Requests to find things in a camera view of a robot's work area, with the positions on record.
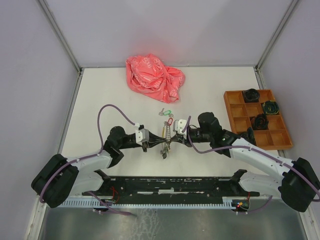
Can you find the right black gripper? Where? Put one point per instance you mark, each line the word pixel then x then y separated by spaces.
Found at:
pixel 176 138

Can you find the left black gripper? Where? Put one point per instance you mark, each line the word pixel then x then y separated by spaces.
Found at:
pixel 154 140

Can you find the large metal keyring with keys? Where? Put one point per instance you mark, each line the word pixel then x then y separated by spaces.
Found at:
pixel 165 147

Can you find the red tag key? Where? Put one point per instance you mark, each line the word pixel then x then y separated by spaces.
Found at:
pixel 171 119

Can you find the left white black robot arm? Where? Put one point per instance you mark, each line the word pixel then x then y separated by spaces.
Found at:
pixel 90 165

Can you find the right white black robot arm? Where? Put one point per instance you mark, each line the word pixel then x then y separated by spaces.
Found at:
pixel 231 145

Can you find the green tag key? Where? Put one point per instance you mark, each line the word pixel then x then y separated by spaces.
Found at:
pixel 164 112

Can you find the crumpled pink cloth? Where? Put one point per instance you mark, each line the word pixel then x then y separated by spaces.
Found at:
pixel 147 75

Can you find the black coiled item lower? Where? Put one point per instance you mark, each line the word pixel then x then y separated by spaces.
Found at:
pixel 259 122

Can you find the black coiled item top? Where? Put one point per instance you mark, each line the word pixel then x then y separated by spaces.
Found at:
pixel 251 95

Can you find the green black coiled item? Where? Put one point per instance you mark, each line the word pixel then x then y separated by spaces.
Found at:
pixel 270 107

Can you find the wooden compartment tray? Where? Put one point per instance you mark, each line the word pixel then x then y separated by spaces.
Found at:
pixel 255 115

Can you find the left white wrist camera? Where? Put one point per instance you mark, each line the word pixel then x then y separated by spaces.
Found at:
pixel 139 132

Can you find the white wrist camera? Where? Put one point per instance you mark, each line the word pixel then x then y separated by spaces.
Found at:
pixel 180 126
pixel 139 132

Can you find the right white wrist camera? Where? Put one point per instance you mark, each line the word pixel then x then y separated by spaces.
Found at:
pixel 180 126

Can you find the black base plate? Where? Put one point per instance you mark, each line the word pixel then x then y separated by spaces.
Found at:
pixel 164 190

